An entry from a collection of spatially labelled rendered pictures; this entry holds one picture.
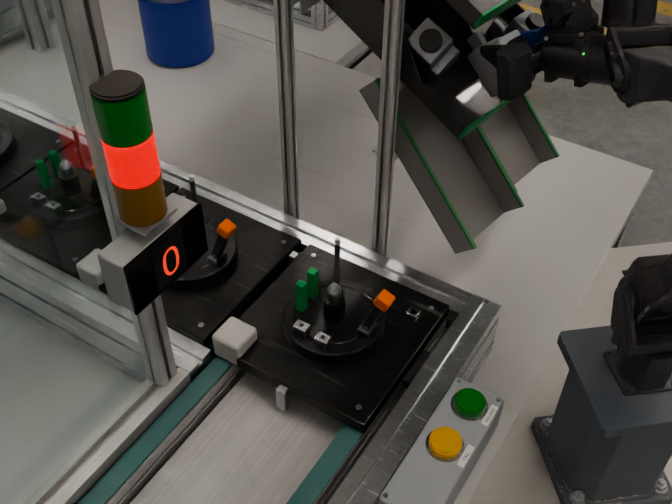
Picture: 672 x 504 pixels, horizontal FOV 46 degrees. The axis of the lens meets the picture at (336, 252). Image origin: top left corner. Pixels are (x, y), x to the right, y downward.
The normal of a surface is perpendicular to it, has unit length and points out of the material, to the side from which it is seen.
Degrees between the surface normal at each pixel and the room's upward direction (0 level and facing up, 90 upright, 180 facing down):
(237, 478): 0
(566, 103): 0
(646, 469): 90
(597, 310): 0
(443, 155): 45
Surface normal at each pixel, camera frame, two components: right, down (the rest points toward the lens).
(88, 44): 0.85, 0.37
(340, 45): 0.00, -0.72
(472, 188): 0.53, -0.18
